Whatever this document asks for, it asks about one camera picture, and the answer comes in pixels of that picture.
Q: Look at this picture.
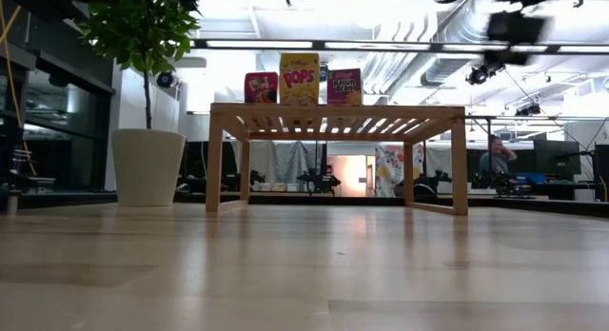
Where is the purple Raisin Bran cereal box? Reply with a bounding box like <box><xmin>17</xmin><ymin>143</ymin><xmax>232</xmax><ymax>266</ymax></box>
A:
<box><xmin>326</xmin><ymin>68</ymin><xmax>363</xmax><ymax>107</ymax></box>

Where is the red Froot Loops cereal box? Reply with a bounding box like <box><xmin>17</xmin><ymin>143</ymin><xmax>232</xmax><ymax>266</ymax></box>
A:
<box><xmin>244</xmin><ymin>71</ymin><xmax>280</xmax><ymax>105</ymax></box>

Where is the green plant in white pot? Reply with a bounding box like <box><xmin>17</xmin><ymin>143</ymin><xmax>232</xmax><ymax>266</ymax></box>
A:
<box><xmin>78</xmin><ymin>0</ymin><xmax>201</xmax><ymax>208</ymax></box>

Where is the colourful floral cloth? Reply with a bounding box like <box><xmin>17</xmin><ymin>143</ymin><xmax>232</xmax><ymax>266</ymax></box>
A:
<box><xmin>374</xmin><ymin>143</ymin><xmax>425</xmax><ymax>198</ymax></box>

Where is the wooden slatted shelf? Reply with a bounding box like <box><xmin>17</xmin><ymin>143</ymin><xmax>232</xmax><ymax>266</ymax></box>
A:
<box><xmin>205</xmin><ymin>102</ymin><xmax>470</xmax><ymax>217</ymax></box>

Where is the yellow cable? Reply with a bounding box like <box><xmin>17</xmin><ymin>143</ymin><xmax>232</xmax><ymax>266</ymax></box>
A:
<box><xmin>0</xmin><ymin>0</ymin><xmax>38</xmax><ymax>176</ymax></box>

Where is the yellow Corn Pops cereal box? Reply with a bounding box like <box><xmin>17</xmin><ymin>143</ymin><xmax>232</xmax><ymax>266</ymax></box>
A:
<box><xmin>279</xmin><ymin>52</ymin><xmax>322</xmax><ymax>107</ymax></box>

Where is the black computer monitor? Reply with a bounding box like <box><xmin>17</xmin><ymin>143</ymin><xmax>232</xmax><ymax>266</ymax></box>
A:
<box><xmin>592</xmin><ymin>143</ymin><xmax>609</xmax><ymax>203</ymax></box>
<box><xmin>532</xmin><ymin>139</ymin><xmax>582</xmax><ymax>176</ymax></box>

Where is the person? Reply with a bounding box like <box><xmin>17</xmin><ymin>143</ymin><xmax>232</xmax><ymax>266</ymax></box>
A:
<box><xmin>478</xmin><ymin>134</ymin><xmax>519</xmax><ymax>178</ymax></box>

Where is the dark glass partition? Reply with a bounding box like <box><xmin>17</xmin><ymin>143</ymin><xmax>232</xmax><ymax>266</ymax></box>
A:
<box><xmin>0</xmin><ymin>16</ymin><xmax>116</xmax><ymax>194</ymax></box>

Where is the grey hanging cloth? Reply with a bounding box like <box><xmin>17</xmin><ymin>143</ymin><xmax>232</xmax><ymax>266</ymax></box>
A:
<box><xmin>251</xmin><ymin>140</ymin><xmax>318</xmax><ymax>185</ymax></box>

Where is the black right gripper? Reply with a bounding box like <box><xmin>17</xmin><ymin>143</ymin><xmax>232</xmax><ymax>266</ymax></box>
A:
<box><xmin>484</xmin><ymin>10</ymin><xmax>548</xmax><ymax>66</ymax></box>

